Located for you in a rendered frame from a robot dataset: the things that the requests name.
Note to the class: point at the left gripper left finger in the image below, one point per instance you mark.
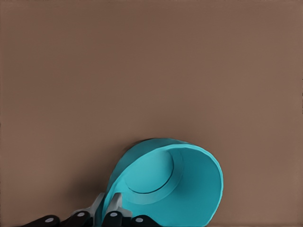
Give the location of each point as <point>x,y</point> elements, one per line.
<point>82,216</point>

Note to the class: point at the teal bowl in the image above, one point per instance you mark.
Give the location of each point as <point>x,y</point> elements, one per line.
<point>189,184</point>

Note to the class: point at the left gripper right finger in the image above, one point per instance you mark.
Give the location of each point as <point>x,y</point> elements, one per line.
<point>116,212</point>

